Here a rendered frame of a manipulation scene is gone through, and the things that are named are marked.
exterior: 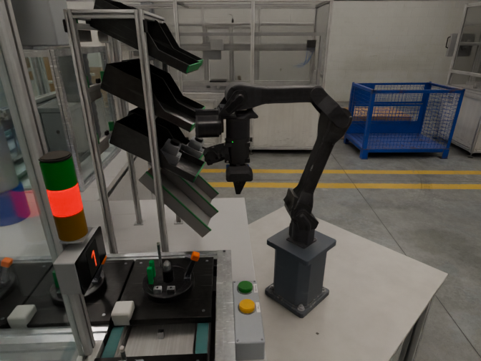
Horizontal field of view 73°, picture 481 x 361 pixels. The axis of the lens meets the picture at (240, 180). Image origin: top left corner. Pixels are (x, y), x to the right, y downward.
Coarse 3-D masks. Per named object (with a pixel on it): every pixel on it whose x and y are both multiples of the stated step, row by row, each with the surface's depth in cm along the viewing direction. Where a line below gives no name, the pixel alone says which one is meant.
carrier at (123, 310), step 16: (160, 256) 93; (144, 272) 95; (160, 272) 92; (176, 272) 92; (192, 272) 92; (208, 272) 95; (128, 288) 89; (144, 288) 86; (160, 288) 84; (176, 288) 86; (192, 288) 88; (208, 288) 89; (128, 304) 81; (144, 304) 83; (160, 304) 83; (176, 304) 83; (192, 304) 83; (208, 304) 83; (112, 320) 79; (128, 320) 79; (144, 320) 79; (160, 320) 79; (176, 320) 80; (192, 320) 80; (208, 320) 80
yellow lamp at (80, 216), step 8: (56, 216) 57; (72, 216) 57; (80, 216) 58; (56, 224) 58; (64, 224) 57; (72, 224) 57; (80, 224) 59; (64, 232) 58; (72, 232) 58; (80, 232) 59; (64, 240) 58; (72, 240) 58
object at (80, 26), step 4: (80, 24) 85; (84, 24) 88; (88, 24) 90; (80, 28) 85; (84, 28) 88; (88, 28) 90; (92, 28) 93; (148, 56) 88; (96, 84) 96; (100, 84) 98; (92, 88) 92; (96, 88) 95; (156, 116) 96; (104, 136) 103; (108, 136) 104; (100, 140) 98; (104, 140) 100; (100, 144) 97; (160, 168) 101
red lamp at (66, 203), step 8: (48, 192) 55; (56, 192) 54; (64, 192) 55; (72, 192) 56; (56, 200) 55; (64, 200) 55; (72, 200) 56; (80, 200) 58; (56, 208) 56; (64, 208) 56; (72, 208) 57; (80, 208) 58; (64, 216) 57
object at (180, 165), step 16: (128, 128) 96; (144, 128) 109; (160, 128) 108; (112, 144) 98; (128, 144) 98; (144, 144) 97; (160, 144) 110; (160, 160) 99; (192, 160) 111; (192, 176) 99
